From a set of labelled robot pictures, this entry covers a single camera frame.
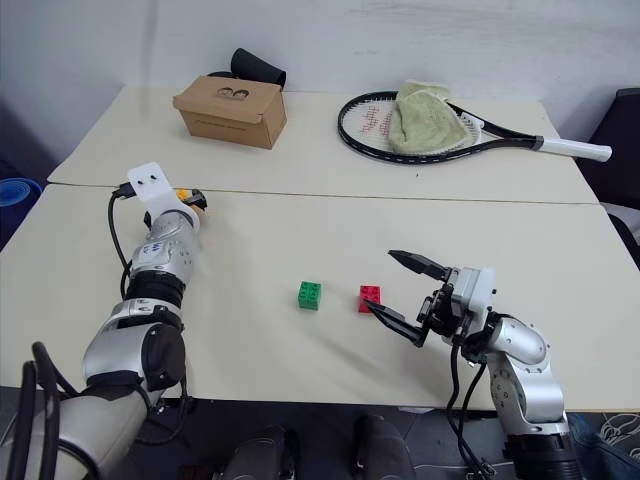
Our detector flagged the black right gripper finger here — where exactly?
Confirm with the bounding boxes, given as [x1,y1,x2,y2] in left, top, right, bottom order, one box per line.
[363,299,432,349]
[387,249,450,282]

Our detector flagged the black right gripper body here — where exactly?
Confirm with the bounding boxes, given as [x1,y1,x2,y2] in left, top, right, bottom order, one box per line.
[415,268,470,347]

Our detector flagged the red toy brick cube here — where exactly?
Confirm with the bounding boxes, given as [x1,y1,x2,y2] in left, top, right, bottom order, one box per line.
[357,284,386,315]

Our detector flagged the brown cardboard box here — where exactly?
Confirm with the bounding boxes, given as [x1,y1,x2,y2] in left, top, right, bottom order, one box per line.
[172,74,289,151]

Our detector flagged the green toy brick cube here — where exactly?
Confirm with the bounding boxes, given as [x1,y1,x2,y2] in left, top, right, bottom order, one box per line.
[295,280,324,313]

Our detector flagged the dark rounded shape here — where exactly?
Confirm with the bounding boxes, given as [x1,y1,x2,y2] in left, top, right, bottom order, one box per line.
[218,424,302,480]
[351,414,417,480]

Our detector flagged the black rolled sleeve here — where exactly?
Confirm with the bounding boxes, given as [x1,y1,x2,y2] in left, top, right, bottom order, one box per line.
[206,47,288,92]

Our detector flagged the pale green towel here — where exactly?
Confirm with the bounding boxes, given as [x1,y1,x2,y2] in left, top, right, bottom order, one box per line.
[388,79,469,154]

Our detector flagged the blue round container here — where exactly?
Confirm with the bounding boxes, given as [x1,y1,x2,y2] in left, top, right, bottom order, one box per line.
[0,177,44,237]

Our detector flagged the black tennis racket white grip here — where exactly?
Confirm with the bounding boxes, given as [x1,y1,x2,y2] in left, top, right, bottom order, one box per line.
[336,90,614,165]

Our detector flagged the blue patterned cloth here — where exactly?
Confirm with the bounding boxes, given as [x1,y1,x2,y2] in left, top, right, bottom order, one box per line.
[568,411,640,480]

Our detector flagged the black chair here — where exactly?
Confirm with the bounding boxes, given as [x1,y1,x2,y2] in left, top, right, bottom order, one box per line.
[573,87,640,257]

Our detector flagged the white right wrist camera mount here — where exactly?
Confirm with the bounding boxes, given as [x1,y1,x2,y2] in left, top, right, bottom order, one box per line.
[451,266,498,322]

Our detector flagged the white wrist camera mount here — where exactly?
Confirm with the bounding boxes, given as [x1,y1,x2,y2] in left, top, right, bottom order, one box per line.
[451,266,498,322]
[126,161,201,222]

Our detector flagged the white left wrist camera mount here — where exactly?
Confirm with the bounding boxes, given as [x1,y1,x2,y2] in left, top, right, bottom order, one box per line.
[126,161,201,222]

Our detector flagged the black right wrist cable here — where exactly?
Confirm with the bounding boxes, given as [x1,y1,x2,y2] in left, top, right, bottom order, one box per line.
[445,339,497,480]

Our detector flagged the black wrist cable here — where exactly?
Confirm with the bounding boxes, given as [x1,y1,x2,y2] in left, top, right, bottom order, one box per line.
[445,339,497,480]
[107,183,135,301]

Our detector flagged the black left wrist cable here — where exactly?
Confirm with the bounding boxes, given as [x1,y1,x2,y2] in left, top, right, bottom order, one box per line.
[107,183,135,301]

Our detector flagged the thick black shoulder cables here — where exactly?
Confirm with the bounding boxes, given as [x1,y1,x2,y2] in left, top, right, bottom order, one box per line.
[6,341,77,480]

